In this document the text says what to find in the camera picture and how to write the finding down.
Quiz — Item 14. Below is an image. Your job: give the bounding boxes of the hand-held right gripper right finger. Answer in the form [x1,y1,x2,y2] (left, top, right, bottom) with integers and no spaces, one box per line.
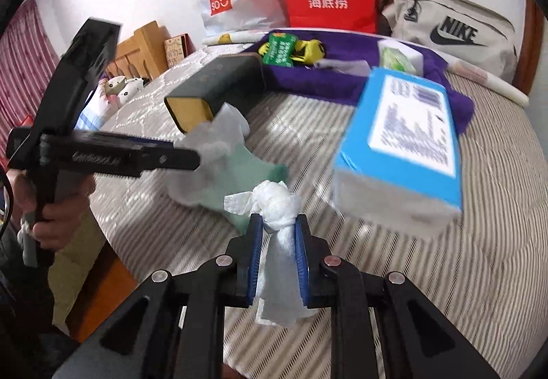
[293,214,501,379]

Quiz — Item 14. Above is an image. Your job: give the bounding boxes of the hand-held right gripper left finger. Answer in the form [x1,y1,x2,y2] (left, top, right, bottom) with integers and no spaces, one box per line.
[51,213,264,379]

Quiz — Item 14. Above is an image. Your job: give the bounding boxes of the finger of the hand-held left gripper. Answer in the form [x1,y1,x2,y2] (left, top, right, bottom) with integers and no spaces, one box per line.
[139,145,202,174]
[96,131,177,148]

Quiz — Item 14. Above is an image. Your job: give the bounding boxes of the white tissue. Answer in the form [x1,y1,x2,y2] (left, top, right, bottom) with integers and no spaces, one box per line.
[225,180,302,328]

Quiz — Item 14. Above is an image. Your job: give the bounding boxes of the green pocket tissue packet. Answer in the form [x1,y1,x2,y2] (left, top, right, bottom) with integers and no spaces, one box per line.
[381,47,418,73]

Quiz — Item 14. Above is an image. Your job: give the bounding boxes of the white sponge block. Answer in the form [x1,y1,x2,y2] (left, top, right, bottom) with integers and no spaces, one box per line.
[377,40,424,71]

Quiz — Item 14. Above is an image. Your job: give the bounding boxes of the person's left hand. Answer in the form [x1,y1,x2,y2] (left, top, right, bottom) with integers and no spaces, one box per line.
[13,171,97,251]

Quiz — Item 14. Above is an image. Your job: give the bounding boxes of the colourful striped pillow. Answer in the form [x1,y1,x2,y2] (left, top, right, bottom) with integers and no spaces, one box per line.
[79,83,121,131]

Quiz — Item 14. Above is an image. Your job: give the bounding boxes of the white spotted plush toy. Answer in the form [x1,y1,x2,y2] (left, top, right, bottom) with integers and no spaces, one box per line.
[103,77,144,106]

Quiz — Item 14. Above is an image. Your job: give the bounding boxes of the pink striped curtain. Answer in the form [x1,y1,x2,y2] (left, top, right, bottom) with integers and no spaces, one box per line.
[0,0,61,135]

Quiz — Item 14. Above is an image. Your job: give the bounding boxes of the wooden bed headboard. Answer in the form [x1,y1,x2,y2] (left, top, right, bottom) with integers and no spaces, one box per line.
[105,21,172,82]

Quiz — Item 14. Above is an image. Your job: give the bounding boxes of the dark green tin box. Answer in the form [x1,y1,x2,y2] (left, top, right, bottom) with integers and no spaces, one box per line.
[164,53,268,135]

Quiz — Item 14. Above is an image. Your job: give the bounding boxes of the patterned box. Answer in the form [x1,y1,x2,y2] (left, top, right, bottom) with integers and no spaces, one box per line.
[165,34,193,67]

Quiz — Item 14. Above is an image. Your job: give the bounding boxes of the green bedsheet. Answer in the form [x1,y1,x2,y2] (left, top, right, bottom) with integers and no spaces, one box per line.
[53,212,108,322]

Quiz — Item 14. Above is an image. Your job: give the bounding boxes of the blue tissue pack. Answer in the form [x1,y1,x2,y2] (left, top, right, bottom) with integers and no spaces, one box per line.
[332,66,464,236]

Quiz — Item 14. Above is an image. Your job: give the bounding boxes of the purple towel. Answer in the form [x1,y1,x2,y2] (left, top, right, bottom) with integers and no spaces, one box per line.
[246,28,475,133]

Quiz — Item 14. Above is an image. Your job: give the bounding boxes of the green snack packet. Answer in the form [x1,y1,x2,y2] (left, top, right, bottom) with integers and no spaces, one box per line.
[261,33,301,65]

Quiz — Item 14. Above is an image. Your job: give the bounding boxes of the striped mattress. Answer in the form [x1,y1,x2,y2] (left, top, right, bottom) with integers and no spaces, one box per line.
[92,40,546,379]

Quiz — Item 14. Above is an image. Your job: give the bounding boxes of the grey waist bag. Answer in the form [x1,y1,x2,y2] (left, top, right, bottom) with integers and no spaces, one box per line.
[379,0,519,84]

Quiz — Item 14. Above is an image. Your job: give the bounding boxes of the brown wooden door frame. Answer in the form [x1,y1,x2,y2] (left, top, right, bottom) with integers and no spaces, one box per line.
[514,0,545,97]

